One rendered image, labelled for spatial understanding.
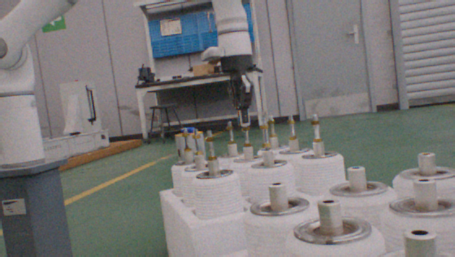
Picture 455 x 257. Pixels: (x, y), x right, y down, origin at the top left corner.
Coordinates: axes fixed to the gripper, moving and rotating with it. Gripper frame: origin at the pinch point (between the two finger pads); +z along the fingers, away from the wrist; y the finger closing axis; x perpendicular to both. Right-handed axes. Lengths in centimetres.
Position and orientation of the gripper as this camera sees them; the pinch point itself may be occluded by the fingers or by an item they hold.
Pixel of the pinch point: (243, 117)
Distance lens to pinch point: 96.7
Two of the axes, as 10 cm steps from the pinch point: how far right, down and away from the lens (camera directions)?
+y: -2.5, -0.4, 9.7
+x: -9.6, 1.4, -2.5
